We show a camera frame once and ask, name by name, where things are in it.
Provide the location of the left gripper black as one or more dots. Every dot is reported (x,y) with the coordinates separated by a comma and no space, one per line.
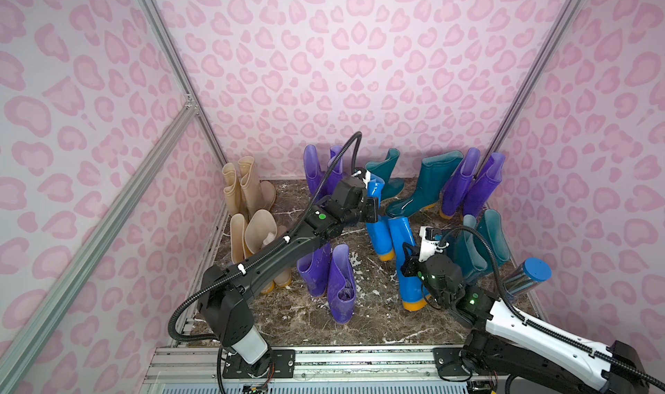
(371,210)

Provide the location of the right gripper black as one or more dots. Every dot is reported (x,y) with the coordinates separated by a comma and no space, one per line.
(410,266)

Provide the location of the teal rain boot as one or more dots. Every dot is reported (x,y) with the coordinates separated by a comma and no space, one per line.
(467,256)
(434,173)

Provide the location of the large purple boot front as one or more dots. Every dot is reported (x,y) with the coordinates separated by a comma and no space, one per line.
(313,173)

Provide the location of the large purple boot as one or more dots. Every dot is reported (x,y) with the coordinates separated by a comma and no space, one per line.
(337,173)
(313,173)

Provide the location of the purple rain boot small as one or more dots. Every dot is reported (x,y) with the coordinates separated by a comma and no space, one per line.
(484,186)
(457,188)

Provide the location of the beige rain boot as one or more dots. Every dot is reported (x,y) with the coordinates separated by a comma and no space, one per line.
(257,194)
(261,231)
(238,248)
(232,192)

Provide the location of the blue rain boot yellow sole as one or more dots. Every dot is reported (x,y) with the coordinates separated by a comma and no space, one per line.
(379,232)

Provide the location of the large purple boot back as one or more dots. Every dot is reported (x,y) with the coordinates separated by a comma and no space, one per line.
(337,173)

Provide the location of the large teal boot yellow sole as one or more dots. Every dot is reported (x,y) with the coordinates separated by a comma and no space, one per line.
(490,227)

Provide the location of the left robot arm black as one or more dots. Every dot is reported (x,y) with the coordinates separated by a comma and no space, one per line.
(225,306)

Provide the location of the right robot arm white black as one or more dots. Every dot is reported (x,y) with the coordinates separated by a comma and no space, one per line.
(505,340)

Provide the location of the blue cap water bottle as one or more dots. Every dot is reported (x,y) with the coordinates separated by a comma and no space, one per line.
(528,275)

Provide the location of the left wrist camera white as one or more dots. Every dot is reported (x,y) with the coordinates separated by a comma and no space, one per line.
(365,176)

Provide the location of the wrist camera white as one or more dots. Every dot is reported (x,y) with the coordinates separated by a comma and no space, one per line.
(433,242)
(365,176)

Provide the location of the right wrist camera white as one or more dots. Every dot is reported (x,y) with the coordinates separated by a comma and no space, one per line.
(433,242)

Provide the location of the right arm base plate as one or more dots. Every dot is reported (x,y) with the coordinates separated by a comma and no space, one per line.
(451,367)

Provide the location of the left back aluminium post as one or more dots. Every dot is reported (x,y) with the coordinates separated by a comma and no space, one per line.
(158,26)

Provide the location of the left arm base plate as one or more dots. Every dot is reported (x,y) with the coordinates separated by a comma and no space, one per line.
(276,363)

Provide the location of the aluminium front rail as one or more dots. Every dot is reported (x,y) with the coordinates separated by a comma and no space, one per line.
(360,369)

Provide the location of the right aluminium frame post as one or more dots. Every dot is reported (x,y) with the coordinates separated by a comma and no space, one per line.
(544,54)

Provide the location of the left aluminium frame strut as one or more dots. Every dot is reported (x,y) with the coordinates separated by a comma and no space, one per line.
(29,343)

